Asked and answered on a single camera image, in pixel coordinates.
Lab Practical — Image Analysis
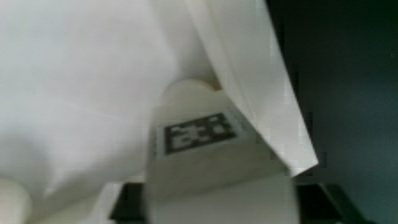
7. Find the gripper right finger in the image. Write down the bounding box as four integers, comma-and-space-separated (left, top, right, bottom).
297, 183, 371, 224

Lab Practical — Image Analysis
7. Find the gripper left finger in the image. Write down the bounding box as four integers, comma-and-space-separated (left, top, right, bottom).
108, 183, 146, 224

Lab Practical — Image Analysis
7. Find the white leg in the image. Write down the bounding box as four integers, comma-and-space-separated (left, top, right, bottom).
144, 80, 300, 224

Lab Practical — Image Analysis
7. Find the white square tabletop part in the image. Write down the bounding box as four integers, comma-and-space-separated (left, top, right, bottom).
0, 0, 318, 220

